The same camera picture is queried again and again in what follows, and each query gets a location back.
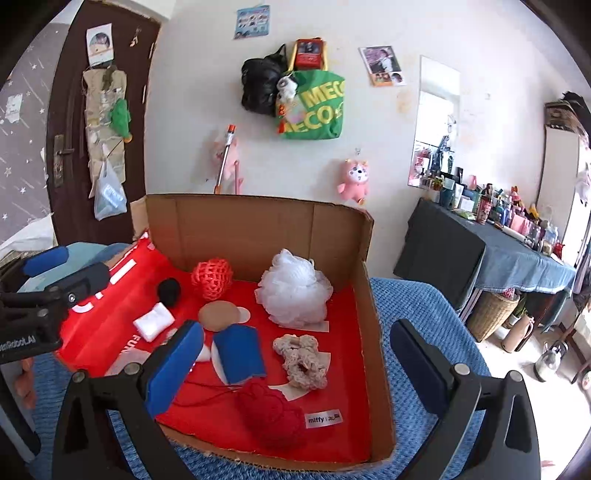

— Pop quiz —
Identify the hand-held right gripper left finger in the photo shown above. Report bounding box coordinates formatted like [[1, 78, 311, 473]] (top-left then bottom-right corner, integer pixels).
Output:
[[52, 320, 206, 480]]

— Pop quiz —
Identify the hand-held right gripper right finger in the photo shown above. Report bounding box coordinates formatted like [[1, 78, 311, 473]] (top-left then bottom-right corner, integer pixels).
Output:
[[390, 318, 542, 480]]

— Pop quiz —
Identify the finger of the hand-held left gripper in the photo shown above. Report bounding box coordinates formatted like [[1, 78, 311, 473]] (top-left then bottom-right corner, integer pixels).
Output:
[[18, 262, 112, 308], [0, 246, 70, 291]]

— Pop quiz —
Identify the white cloth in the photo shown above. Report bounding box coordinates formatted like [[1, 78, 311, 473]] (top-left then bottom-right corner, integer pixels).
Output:
[[0, 217, 58, 252], [134, 302, 176, 343]]

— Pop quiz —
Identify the blue towel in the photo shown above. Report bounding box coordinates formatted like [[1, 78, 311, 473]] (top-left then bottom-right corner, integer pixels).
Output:
[[212, 324, 267, 386]]

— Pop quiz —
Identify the tan round sponge pad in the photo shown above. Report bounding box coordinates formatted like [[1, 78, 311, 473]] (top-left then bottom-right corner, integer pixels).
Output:
[[198, 301, 244, 332]]

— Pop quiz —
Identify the black pompom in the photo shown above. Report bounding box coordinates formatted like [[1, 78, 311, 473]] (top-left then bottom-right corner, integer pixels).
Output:
[[158, 278, 182, 308]]

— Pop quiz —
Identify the red crochet net ball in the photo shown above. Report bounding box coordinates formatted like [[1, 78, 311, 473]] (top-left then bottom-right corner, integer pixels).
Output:
[[191, 258, 235, 302]]

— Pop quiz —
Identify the beige crochet scrunchie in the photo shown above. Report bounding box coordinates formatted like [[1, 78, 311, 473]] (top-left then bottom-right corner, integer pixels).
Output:
[[272, 333, 329, 392]]

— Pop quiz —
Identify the white mesh bath pouf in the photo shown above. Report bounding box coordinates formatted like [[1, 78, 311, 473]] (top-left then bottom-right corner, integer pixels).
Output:
[[256, 249, 334, 326]]

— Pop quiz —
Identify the cardboard box with red lining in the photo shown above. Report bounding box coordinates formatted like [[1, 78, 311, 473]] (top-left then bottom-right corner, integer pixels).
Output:
[[54, 194, 397, 472]]

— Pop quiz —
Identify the person's left hand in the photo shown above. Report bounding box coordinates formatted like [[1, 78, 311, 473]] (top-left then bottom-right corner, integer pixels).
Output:
[[14, 357, 38, 409]]

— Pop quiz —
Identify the light teal bed sheet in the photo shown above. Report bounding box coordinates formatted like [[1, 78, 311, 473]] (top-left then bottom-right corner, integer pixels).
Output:
[[46, 242, 134, 278]]

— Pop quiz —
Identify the white crumpled cloth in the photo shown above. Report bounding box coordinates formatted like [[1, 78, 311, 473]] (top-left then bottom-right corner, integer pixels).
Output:
[[0, 217, 58, 252]]

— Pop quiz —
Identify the translucent plastic bag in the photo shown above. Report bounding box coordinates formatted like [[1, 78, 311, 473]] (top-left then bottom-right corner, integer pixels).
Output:
[[93, 159, 129, 221]]

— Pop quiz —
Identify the wicker basket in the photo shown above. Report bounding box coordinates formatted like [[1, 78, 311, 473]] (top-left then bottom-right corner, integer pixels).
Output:
[[466, 291, 521, 342]]

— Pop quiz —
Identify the table with dark cloth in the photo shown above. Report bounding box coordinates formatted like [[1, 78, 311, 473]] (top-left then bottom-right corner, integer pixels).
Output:
[[393, 196, 578, 333]]

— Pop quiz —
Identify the metal kettle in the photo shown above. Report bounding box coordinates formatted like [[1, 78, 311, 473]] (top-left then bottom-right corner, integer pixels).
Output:
[[533, 339, 571, 383]]

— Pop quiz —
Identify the green plush toy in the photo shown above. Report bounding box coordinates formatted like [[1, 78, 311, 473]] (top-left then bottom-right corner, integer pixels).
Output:
[[110, 98, 134, 141]]

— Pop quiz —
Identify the row of cosmetic bottles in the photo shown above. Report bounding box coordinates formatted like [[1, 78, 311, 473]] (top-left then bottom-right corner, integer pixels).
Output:
[[416, 166, 566, 259]]

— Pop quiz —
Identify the metal stick with red cap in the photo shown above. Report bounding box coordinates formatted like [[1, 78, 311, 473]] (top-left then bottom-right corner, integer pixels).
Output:
[[213, 124, 237, 195]]

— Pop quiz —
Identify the dark brown door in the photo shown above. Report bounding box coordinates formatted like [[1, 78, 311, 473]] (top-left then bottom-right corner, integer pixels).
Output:
[[46, 0, 162, 245]]

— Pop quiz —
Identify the pink fox plush toy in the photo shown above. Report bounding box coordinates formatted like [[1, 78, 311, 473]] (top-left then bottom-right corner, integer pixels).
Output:
[[336, 158, 371, 205]]

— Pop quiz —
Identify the white picture card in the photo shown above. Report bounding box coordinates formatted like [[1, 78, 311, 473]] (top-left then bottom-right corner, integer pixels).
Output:
[[86, 22, 115, 65]]

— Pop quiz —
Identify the white wardrobe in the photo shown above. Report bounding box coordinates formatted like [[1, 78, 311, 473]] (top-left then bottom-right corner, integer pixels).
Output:
[[536, 124, 591, 268]]

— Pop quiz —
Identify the red tassel charm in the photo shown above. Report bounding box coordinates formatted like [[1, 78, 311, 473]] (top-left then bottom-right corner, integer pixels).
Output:
[[276, 102, 296, 134]]

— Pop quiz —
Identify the black backpack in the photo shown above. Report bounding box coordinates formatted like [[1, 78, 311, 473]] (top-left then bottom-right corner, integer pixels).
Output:
[[240, 44, 289, 116]]

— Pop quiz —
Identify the green tote bag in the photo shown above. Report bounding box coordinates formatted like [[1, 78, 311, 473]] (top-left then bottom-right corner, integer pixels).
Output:
[[277, 70, 346, 140]]

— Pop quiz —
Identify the patterned storage bag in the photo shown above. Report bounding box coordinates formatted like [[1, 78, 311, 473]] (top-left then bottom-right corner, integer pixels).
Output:
[[544, 102, 591, 139]]

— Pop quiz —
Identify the black clothes pile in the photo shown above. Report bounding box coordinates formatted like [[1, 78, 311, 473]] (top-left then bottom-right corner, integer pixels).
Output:
[[561, 91, 591, 112]]

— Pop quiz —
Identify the metal door handle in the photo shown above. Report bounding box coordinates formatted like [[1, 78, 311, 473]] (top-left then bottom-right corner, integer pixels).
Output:
[[52, 135, 75, 188]]

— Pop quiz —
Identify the beige hanging wall organizer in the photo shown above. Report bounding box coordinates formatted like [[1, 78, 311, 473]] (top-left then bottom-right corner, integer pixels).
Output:
[[82, 66, 130, 185]]

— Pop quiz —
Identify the wall mirror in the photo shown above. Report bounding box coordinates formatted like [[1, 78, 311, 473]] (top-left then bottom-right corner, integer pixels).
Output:
[[407, 54, 461, 190]]

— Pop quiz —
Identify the panda plush keychain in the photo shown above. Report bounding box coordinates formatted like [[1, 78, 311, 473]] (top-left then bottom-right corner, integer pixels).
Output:
[[276, 75, 300, 103]]

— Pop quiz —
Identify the photo wall poster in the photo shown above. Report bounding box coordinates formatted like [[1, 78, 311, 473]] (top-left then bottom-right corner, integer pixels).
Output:
[[359, 45, 408, 88]]

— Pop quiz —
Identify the blue wall poster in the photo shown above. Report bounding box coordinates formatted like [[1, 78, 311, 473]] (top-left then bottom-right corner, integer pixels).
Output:
[[234, 4, 271, 40]]

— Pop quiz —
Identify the red bag with yellow handles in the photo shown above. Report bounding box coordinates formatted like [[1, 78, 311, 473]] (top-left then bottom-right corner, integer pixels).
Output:
[[288, 38, 328, 72]]

